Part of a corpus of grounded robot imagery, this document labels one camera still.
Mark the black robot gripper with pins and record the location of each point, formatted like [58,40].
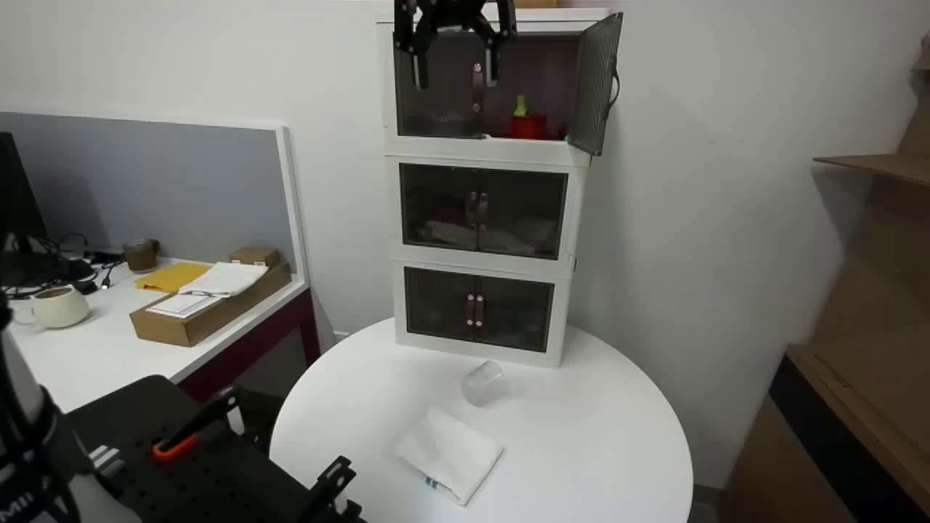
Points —
[420,20]

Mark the dark translucent cabinet door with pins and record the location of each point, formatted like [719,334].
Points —
[593,84]

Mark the yellow paper pad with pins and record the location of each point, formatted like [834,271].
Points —
[167,279]

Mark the cardboard box with papers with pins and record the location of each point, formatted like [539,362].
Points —
[221,295]

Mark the white office desk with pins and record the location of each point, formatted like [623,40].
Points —
[103,353]

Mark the clear plastic cup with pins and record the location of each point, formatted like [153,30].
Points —
[485,383]

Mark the grey desk partition panel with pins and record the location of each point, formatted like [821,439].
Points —
[202,189]

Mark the wooden shelf unit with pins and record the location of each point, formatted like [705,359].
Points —
[844,427]

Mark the black computer monitor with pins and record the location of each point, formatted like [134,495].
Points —
[28,256]

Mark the white folded cloth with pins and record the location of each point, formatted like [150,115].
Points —
[448,455]

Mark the black orange-handled tool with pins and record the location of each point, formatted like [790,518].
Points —
[218,417]

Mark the small brown box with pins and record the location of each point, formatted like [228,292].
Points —
[139,256]

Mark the black clamp bracket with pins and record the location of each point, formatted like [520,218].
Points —
[324,495]

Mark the white three-tier cabinet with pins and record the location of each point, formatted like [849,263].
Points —
[485,224]

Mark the red pot with green plant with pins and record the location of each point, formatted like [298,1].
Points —
[525,122]

